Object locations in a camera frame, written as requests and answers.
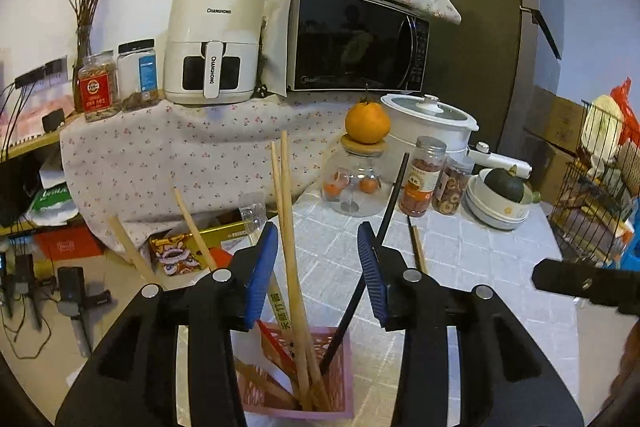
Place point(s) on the floral tablecloth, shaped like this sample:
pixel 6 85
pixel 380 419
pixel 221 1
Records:
pixel 175 147

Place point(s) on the white and green bag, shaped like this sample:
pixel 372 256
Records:
pixel 50 204

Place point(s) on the grey checked tablecloth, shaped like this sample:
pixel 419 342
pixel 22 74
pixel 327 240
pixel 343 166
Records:
pixel 450 247

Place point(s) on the plastic jar with blue label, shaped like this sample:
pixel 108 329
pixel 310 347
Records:
pixel 137 77

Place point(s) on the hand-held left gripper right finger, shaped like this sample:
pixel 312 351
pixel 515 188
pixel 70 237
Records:
pixel 372 277

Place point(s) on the dark green squash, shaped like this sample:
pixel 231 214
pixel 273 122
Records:
pixel 505 184

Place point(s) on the pink perforated utensil basket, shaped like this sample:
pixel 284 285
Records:
pixel 335 387

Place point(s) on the stack of white bowls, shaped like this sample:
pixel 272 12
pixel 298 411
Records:
pixel 495 212

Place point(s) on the spice jar with red contents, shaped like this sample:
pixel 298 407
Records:
pixel 420 187

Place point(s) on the pink spiral notebook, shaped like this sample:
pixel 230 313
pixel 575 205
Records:
pixel 30 107

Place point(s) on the brown cardboard boxes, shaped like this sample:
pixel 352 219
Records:
pixel 557 132

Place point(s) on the small orange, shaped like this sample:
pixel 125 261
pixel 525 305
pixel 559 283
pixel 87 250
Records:
pixel 369 184
pixel 335 189

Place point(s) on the person's right forearm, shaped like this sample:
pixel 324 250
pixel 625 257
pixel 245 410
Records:
pixel 632 352

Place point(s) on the black chopstick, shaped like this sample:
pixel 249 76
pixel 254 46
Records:
pixel 392 202

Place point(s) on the wooden shelf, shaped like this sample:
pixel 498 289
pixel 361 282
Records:
pixel 30 146

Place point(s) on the bamboo chopstick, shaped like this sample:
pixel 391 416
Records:
pixel 282 317

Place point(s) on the red box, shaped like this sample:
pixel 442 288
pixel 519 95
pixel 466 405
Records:
pixel 65 247

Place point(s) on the white air fryer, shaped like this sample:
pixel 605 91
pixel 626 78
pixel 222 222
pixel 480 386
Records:
pixel 215 27

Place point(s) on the glass jar with wooden lid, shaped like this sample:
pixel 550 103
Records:
pixel 355 167

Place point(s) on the glass vase with dried branches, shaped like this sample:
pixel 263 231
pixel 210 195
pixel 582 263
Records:
pixel 85 42

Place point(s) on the black microwave oven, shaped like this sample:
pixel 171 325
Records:
pixel 350 37

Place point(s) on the small black box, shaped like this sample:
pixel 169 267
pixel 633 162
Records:
pixel 52 121

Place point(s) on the red chopstick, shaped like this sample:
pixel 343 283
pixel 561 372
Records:
pixel 277 347

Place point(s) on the yellow and black cardboard box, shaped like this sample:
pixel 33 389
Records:
pixel 200 239

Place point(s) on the black-tipped wooden chopstick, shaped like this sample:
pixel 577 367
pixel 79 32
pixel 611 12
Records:
pixel 420 254

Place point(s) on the blue plastic stool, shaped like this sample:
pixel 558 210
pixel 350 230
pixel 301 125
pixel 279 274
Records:
pixel 634 247

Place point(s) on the white electric pot with lid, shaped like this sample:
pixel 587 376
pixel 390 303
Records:
pixel 430 117

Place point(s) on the jar of dried slices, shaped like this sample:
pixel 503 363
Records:
pixel 452 189

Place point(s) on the red plastic bag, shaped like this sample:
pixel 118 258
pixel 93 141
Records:
pixel 627 102

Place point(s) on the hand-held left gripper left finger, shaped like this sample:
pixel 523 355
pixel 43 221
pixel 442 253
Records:
pixel 260 282

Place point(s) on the large orange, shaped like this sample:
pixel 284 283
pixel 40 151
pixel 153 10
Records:
pixel 367 124

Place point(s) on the jar with red label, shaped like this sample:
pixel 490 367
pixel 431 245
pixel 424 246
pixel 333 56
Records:
pixel 97 92

